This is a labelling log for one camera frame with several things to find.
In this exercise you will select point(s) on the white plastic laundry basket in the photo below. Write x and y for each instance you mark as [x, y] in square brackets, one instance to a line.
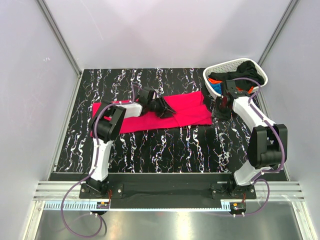
[231, 65]

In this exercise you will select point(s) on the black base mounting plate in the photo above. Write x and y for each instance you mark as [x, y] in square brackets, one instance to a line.
[166, 203]

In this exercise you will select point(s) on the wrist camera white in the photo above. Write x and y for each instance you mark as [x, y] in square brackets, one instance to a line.
[147, 95]
[229, 88]

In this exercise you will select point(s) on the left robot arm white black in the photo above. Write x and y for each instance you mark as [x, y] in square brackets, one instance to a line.
[105, 126]

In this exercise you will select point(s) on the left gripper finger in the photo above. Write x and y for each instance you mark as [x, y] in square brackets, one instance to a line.
[165, 107]
[164, 115]

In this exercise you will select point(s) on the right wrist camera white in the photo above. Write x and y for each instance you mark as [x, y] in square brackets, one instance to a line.
[229, 88]

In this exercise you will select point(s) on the black t shirt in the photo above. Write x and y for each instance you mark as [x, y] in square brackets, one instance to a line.
[246, 69]

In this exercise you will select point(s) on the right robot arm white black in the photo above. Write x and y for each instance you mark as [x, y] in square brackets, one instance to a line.
[267, 148]

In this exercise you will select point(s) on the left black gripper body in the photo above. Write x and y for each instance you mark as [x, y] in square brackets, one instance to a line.
[157, 106]

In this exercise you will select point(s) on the blue t shirt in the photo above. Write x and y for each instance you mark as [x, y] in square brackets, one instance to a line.
[217, 88]

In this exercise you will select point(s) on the orange t shirt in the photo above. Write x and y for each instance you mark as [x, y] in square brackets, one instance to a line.
[249, 89]

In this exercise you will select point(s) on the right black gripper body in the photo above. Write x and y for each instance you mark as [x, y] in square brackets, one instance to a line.
[220, 111]

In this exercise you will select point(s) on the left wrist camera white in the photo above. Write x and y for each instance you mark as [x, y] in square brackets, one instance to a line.
[147, 95]

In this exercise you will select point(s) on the aluminium frame rail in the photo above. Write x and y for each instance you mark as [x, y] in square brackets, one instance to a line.
[274, 190]

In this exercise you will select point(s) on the pink red t shirt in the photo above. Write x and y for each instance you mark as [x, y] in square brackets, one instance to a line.
[189, 110]

